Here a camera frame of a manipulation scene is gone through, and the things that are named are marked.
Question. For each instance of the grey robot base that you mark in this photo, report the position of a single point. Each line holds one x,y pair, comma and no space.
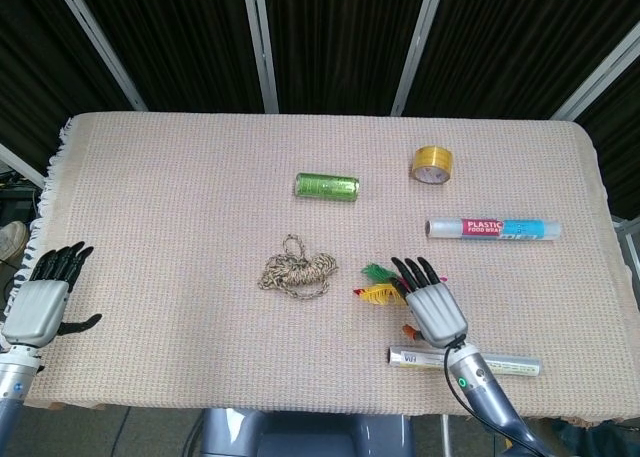
305,434

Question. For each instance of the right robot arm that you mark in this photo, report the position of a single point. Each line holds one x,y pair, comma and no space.
482,392

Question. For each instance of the silver foil roll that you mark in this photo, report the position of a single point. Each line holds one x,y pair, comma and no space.
505,365

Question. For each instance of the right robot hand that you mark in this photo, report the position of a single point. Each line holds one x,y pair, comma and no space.
437,312

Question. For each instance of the plastic food wrap roll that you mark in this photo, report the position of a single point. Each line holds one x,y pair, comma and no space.
492,229

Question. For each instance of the yellow tape roll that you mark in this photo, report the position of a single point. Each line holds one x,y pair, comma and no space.
432,164

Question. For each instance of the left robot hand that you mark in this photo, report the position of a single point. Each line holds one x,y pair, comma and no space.
37,307

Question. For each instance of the white shoe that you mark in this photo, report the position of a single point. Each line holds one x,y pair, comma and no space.
12,239

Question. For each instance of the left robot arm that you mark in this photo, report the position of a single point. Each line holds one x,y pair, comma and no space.
15,382

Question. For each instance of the beige woven tablecloth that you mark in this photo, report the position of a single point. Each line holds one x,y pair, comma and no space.
200,227

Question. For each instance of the green drink can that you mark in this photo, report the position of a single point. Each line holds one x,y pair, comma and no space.
327,186

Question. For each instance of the colourful feather toy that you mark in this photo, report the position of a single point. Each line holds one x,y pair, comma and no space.
382,289

